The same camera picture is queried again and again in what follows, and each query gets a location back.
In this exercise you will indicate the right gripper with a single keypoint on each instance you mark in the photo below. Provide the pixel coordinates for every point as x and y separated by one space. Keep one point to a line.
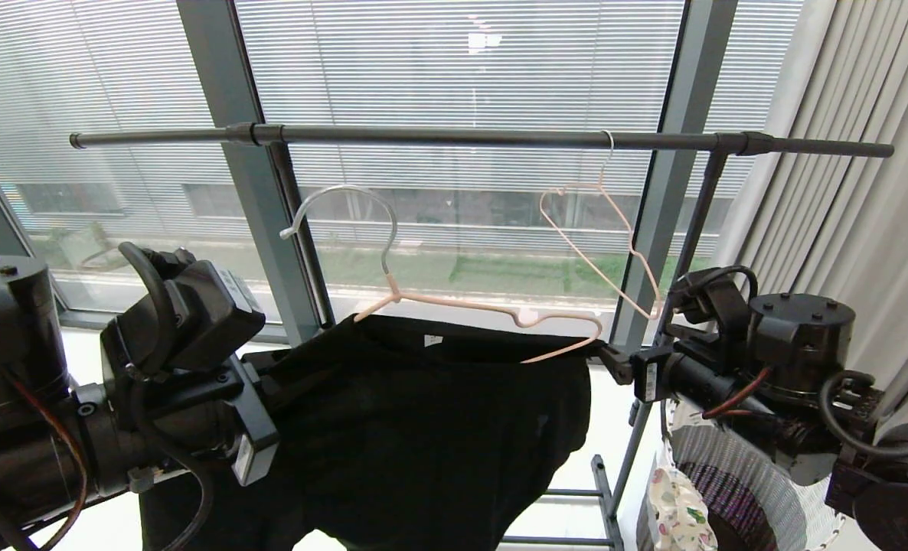
691 379

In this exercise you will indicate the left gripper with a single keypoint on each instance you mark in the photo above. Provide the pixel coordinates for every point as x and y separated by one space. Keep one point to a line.
217 413

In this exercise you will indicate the pink clothes hanger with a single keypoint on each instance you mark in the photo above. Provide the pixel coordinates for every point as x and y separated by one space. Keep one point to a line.
657 310
527 317

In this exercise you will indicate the black garment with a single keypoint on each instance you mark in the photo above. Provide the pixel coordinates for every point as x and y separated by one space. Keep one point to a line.
423 444

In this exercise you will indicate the white laundry basket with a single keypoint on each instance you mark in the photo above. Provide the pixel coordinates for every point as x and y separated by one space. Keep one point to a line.
729 459

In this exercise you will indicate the black clothes rack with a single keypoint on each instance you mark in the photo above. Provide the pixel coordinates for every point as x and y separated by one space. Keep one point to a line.
462 138

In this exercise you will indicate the cream printed garment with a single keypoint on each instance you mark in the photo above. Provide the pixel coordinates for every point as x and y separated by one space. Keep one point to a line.
680 513

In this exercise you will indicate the beige curtain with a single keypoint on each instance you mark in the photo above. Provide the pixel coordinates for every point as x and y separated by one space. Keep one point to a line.
844 153

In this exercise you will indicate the window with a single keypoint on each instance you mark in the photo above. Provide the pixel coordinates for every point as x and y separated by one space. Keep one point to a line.
462 76

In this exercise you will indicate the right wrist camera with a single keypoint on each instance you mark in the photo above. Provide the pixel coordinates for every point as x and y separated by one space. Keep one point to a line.
710 306

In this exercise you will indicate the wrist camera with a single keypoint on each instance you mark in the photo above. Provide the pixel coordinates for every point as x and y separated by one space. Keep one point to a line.
710 306
209 314

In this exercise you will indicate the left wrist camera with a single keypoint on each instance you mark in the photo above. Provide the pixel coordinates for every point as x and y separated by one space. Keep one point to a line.
209 314

